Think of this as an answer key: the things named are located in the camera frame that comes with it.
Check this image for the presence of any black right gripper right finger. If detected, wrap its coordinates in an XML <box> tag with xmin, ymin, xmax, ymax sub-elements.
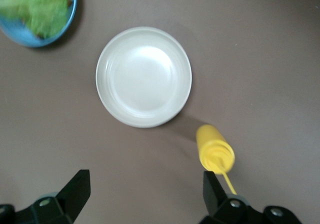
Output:
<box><xmin>199</xmin><ymin>170</ymin><xmax>302</xmax><ymax>224</ymax></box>

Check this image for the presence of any off-white plate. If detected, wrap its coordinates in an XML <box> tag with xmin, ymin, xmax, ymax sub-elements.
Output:
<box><xmin>95</xmin><ymin>26</ymin><xmax>194</xmax><ymax>129</ymax></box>

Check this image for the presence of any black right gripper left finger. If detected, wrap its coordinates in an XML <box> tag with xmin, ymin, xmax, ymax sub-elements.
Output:
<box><xmin>13</xmin><ymin>169</ymin><xmax>91</xmax><ymax>224</ymax></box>

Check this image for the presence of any yellow squeeze bottle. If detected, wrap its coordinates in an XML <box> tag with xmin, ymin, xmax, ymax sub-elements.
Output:
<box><xmin>195</xmin><ymin>124</ymin><xmax>238</xmax><ymax>195</ymax></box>

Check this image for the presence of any green lettuce leaf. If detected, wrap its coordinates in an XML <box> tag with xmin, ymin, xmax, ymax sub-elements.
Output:
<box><xmin>0</xmin><ymin>0</ymin><xmax>70</xmax><ymax>39</ymax></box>

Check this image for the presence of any blue plate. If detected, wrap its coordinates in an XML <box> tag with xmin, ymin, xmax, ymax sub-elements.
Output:
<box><xmin>0</xmin><ymin>0</ymin><xmax>78</xmax><ymax>48</ymax></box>

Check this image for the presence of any brown bread slice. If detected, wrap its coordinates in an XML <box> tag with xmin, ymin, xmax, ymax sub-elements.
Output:
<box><xmin>2</xmin><ymin>0</ymin><xmax>75</xmax><ymax>40</ymax></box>

